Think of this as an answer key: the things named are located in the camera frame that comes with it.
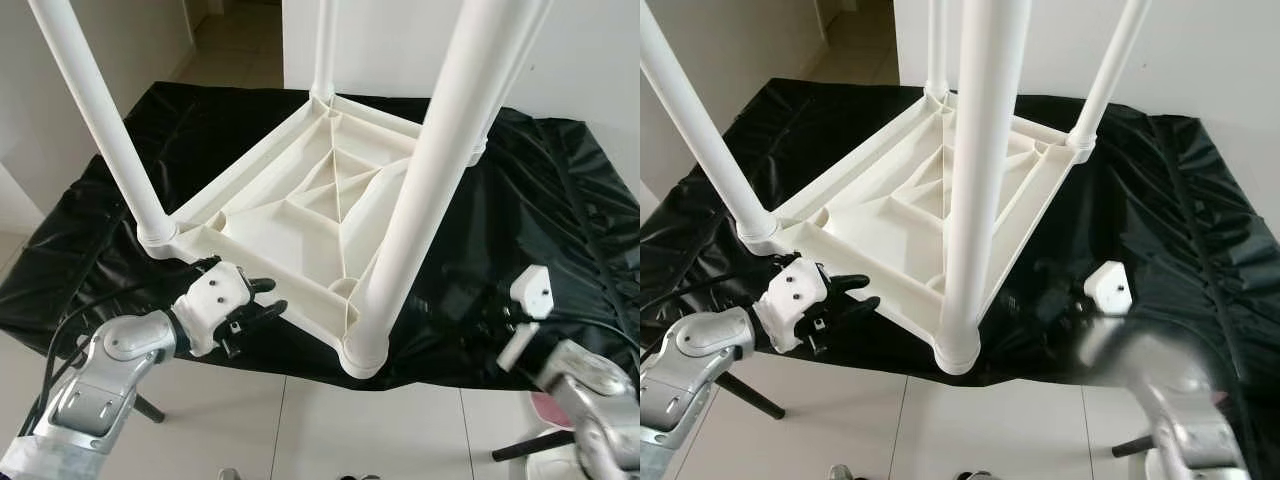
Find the white plastic object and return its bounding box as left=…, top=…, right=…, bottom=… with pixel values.
left=525, top=455, right=586, bottom=480

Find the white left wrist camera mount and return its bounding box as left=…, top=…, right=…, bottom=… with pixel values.
left=172, top=262, right=253, bottom=358
left=755, top=255, right=831, bottom=353

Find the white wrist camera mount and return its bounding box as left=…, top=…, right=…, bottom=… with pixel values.
left=755, top=255, right=831, bottom=353
left=1083, top=260, right=1133, bottom=316
left=497, top=264, right=556, bottom=369
left=172, top=262, right=253, bottom=358

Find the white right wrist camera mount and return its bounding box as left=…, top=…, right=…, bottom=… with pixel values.
left=1083, top=260, right=1133, bottom=316
left=497, top=264, right=556, bottom=369

